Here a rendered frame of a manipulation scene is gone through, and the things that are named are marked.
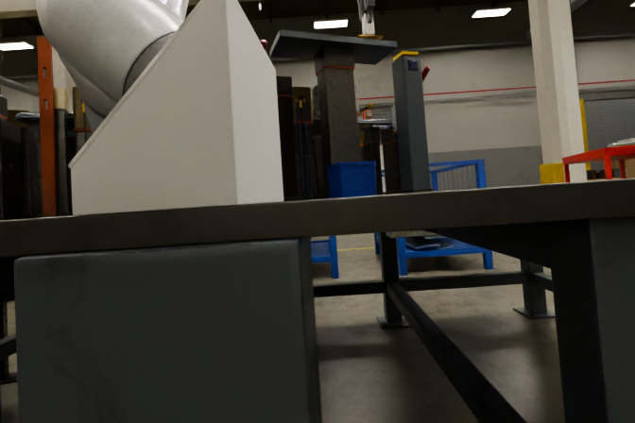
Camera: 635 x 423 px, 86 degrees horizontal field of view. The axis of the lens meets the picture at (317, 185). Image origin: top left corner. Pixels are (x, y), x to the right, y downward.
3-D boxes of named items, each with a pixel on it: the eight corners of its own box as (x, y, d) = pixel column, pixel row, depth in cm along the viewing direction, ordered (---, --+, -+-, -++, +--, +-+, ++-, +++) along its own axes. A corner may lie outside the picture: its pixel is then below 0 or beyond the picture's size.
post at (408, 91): (419, 192, 117) (408, 65, 119) (433, 191, 110) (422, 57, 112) (400, 194, 115) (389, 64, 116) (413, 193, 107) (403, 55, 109)
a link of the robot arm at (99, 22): (111, 54, 40) (-16, -54, 42) (129, 144, 55) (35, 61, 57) (212, 13, 50) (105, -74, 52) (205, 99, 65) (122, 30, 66)
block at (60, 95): (73, 215, 100) (68, 91, 101) (69, 215, 96) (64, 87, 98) (59, 216, 98) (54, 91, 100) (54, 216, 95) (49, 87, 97)
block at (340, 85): (352, 196, 109) (343, 58, 111) (364, 195, 101) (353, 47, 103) (323, 198, 106) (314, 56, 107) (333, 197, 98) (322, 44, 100)
